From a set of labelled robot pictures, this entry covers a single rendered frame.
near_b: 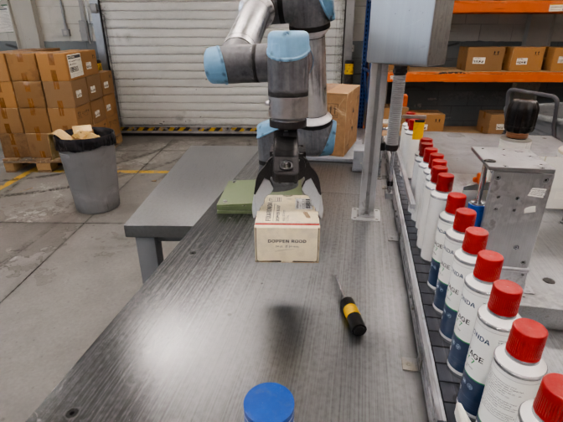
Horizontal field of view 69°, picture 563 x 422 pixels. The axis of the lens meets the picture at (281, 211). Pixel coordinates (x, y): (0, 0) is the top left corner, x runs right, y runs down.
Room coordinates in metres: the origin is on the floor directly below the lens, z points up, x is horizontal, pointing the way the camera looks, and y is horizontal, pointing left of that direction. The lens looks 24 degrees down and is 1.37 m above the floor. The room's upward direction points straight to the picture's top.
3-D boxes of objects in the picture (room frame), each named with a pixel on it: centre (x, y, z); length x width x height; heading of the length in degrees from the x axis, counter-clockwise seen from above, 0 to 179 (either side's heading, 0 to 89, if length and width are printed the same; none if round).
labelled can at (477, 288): (0.49, -0.29, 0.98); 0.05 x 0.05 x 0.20
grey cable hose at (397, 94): (1.05, -0.29, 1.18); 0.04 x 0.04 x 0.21
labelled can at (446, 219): (0.71, -0.33, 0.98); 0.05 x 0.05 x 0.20
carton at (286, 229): (0.76, -0.01, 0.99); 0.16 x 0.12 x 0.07; 179
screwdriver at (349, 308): (0.71, -0.14, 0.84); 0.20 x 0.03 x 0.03; 7
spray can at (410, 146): (1.39, -0.45, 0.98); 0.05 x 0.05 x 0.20
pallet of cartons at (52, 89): (4.61, 2.44, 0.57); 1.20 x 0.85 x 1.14; 1
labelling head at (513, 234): (0.76, -0.43, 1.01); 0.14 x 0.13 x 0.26; 170
